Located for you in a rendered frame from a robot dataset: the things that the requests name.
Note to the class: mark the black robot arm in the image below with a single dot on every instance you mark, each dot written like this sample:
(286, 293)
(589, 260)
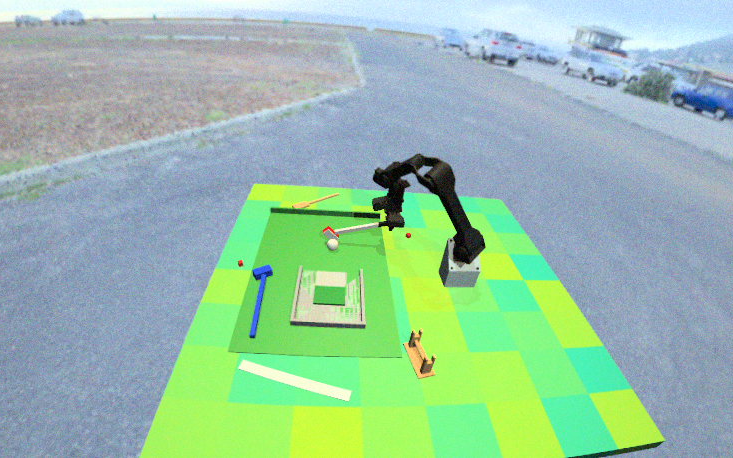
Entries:
(439, 180)

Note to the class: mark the dark green mat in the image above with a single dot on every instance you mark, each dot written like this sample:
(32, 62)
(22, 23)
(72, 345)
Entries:
(293, 240)

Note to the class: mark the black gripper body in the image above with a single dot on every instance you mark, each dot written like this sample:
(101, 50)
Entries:
(395, 219)

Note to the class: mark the white flat bar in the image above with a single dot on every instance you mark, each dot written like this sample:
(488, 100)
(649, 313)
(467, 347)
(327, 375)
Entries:
(295, 381)

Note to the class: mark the blue golf putter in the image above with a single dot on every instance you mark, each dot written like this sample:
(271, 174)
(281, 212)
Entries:
(259, 273)

